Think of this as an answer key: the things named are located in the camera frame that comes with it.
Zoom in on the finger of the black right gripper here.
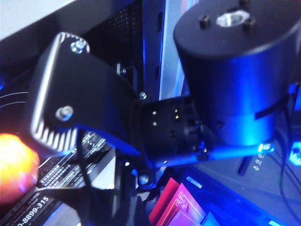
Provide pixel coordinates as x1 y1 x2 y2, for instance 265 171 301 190
50 186 146 226
27 32 142 156

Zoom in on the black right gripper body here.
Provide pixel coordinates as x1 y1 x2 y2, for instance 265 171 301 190
131 94 209 189

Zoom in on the black Midea microwave oven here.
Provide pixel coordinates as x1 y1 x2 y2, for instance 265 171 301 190
0 0 193 226

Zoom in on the magenta box with gold pattern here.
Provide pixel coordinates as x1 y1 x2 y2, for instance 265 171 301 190
149 178 214 226

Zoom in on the black box with yellow stripe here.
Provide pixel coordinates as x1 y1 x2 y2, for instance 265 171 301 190
164 141 301 226

